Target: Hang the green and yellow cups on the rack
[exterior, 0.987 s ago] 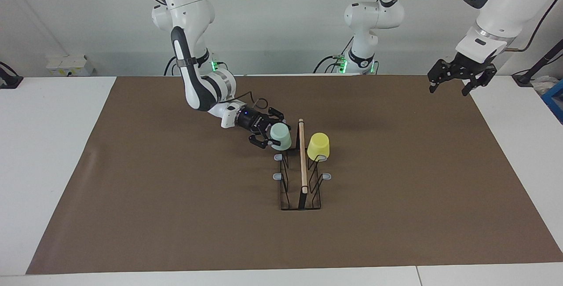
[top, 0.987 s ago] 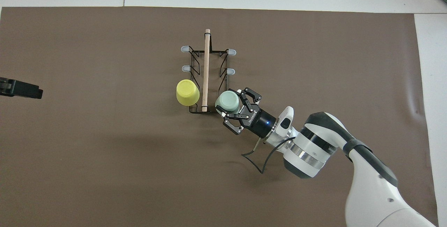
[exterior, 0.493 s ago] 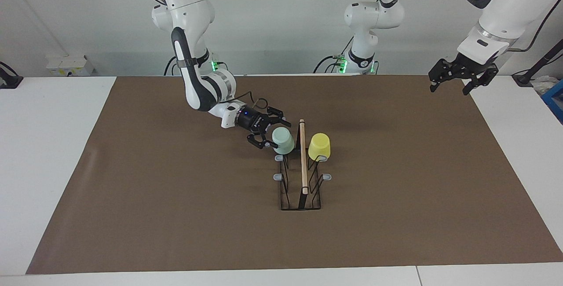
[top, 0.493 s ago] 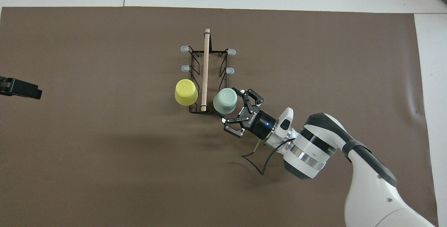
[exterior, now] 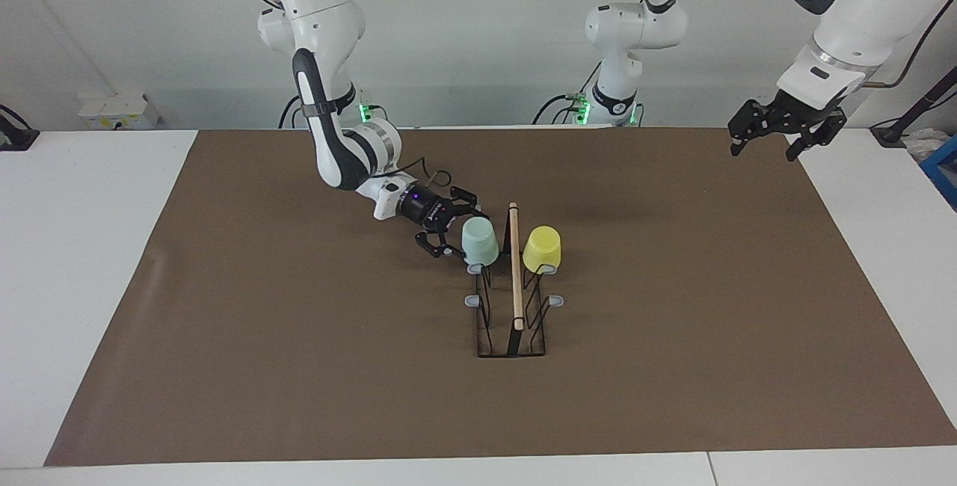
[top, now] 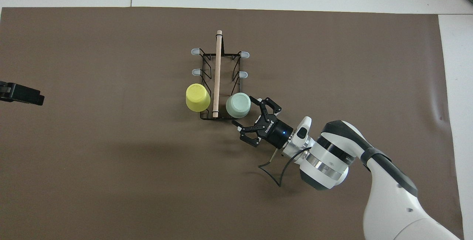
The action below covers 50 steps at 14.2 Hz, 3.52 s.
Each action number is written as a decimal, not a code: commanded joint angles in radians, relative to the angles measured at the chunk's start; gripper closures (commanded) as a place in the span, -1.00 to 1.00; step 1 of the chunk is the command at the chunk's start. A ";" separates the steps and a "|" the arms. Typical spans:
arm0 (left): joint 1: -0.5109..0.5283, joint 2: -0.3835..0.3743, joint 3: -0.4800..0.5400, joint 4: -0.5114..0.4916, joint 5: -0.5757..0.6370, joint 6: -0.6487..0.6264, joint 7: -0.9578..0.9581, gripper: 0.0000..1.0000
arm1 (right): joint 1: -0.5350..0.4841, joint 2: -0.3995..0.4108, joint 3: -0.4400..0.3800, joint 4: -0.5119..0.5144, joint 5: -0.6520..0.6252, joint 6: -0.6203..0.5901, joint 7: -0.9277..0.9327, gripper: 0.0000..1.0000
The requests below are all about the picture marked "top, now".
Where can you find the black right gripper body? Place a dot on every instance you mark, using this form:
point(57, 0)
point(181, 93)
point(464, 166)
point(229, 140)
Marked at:
point(277, 133)

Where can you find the pale green plastic cup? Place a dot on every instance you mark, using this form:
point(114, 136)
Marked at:
point(238, 105)

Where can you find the yellow plastic cup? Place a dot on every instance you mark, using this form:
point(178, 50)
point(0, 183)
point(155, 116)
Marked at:
point(197, 98)

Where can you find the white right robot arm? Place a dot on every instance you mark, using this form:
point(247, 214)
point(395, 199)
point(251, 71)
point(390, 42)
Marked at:
point(388, 203)

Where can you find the brown table mat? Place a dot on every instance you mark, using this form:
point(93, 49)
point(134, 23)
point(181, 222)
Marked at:
point(111, 177)

